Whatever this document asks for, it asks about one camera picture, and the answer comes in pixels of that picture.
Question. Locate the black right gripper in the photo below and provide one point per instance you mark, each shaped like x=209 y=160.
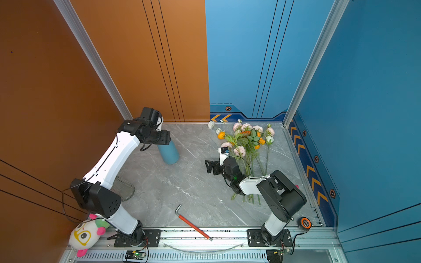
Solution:
x=211 y=165

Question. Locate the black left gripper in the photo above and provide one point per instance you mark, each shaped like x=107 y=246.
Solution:
x=166 y=137

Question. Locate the teal ceramic vase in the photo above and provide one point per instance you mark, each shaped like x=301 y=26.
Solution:
x=169 y=153

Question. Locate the pink peony flower stem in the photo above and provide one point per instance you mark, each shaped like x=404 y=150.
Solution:
x=235 y=168

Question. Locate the orange gerbera flower stem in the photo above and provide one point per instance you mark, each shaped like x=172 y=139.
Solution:
x=250 y=140

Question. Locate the white rose flower stem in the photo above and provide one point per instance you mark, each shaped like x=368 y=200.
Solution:
x=269 y=139

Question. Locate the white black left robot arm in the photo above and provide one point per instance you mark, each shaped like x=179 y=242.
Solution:
x=93 y=193

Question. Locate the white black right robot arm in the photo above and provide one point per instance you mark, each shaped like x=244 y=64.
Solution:
x=282 y=196

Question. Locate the clear glass vase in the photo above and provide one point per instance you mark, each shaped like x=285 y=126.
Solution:
x=123 y=188

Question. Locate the yellow ranunculus flower stem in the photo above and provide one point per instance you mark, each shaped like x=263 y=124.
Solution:
x=237 y=144

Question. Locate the pink carnation flower stem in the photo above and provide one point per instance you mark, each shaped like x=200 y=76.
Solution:
x=247 y=126

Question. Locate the orange black tape measure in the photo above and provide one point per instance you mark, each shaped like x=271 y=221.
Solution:
x=305 y=224

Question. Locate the right circuit board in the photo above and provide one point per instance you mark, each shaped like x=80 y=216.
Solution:
x=277 y=255

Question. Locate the green circuit board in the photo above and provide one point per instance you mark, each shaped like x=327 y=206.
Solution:
x=135 y=256

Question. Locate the white panda plush toy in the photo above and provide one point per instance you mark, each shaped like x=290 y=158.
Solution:
x=87 y=233

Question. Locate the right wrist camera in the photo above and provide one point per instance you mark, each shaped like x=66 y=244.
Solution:
x=224 y=153

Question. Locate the red handled hex key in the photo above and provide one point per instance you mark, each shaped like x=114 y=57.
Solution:
x=197 y=229

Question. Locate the left aluminium corner post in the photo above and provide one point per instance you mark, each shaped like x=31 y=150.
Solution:
x=69 y=14

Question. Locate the aluminium corner post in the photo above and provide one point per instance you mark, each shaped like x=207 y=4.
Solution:
x=69 y=14
x=327 y=32

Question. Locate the right aluminium corner post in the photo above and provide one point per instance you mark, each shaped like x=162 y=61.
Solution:
x=327 y=32

